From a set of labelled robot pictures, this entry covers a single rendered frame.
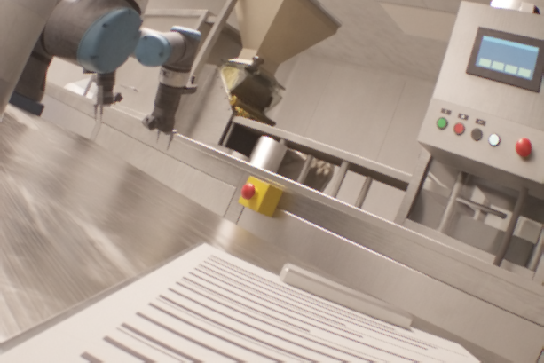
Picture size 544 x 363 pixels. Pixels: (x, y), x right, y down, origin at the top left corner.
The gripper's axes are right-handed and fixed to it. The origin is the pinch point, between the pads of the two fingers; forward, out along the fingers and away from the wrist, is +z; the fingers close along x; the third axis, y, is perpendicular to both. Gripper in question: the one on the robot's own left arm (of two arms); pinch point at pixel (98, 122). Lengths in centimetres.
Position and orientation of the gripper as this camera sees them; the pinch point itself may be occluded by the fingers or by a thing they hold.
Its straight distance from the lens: 182.0
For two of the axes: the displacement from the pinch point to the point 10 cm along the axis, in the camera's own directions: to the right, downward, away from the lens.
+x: -6.5, -1.5, 7.5
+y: 7.6, -0.8, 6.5
